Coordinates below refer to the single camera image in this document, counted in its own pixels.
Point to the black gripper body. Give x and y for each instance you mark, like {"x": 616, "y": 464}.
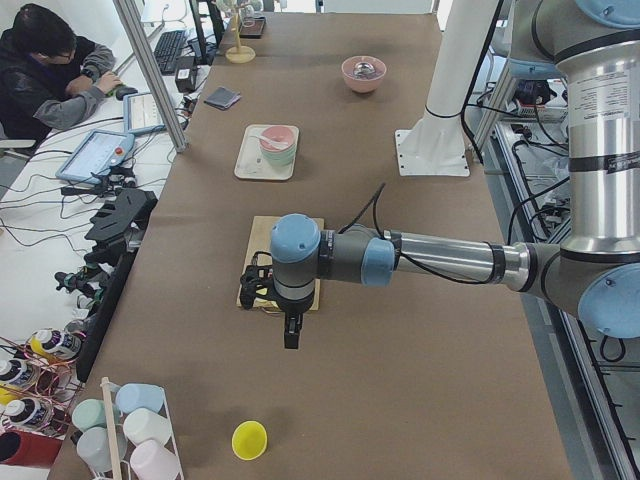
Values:
{"x": 293, "y": 309}

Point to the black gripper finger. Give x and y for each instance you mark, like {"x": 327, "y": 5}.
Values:
{"x": 292, "y": 329}

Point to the white ceramic spoon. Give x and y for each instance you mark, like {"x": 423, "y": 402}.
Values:
{"x": 272, "y": 143}

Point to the small pink bowl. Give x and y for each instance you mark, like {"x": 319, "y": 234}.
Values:
{"x": 279, "y": 133}

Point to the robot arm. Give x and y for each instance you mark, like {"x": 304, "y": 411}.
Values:
{"x": 594, "y": 273}

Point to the large pink ice bowl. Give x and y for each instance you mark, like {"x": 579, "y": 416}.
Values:
{"x": 362, "y": 86}

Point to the wooden cutting board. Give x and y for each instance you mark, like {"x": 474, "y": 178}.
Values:
{"x": 259, "y": 240}

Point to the yellow plastic cup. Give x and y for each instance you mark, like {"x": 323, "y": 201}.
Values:
{"x": 249, "y": 440}

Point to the stacked green bowls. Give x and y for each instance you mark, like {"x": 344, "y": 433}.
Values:
{"x": 279, "y": 158}

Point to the cream serving tray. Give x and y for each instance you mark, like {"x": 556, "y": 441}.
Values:
{"x": 250, "y": 164}

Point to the blue cup on rack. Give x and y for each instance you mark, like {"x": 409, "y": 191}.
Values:
{"x": 133, "y": 396}

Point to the white cup on rack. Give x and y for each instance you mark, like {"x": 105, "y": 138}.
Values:
{"x": 143, "y": 424}

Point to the black slotted stand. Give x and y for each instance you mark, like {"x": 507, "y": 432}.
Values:
{"x": 119, "y": 225}

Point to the pink cup on rack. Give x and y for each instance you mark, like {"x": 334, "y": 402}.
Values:
{"x": 150, "y": 460}

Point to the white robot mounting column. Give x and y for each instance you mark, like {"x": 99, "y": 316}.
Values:
{"x": 435, "y": 145}

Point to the grey folded cloth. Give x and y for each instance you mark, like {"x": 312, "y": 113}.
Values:
{"x": 222, "y": 98}

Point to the green cup on rack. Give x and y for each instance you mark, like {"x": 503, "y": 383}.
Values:
{"x": 88, "y": 414}

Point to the yellow paint bottle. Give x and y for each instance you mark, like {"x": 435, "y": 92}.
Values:
{"x": 61, "y": 345}

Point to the grey cup on rack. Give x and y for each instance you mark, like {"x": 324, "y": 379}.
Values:
{"x": 93, "y": 448}

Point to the blue teach pendant far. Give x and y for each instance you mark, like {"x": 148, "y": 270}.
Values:
{"x": 141, "y": 115}

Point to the blue teach pendant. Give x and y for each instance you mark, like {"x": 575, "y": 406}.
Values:
{"x": 141, "y": 115}
{"x": 97, "y": 154}

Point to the blue teach pendant near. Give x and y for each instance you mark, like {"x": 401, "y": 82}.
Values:
{"x": 97, "y": 154}

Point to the wooden mug tree stand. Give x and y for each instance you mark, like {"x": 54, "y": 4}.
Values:
{"x": 239, "y": 53}

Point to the dark wooden tray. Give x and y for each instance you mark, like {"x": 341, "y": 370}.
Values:
{"x": 252, "y": 28}

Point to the black keyboard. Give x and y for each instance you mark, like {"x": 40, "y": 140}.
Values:
{"x": 168, "y": 49}

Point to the seated person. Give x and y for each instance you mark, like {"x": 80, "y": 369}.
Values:
{"x": 51, "y": 78}

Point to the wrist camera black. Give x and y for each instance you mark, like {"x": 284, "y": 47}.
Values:
{"x": 256, "y": 283}

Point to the aluminium frame post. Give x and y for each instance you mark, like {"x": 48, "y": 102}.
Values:
{"x": 128, "y": 15}

